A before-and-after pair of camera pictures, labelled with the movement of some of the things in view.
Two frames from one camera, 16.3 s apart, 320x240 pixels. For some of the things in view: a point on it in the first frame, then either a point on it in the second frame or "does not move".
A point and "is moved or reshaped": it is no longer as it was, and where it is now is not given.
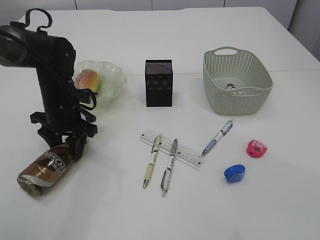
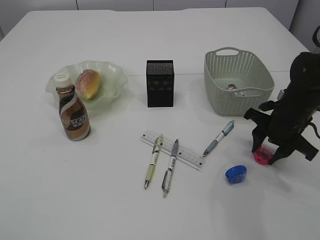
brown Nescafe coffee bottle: (44, 170) is moved or reshaped
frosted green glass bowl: (112, 78) does not move
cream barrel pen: (150, 169) does not move
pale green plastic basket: (246, 71) does not move
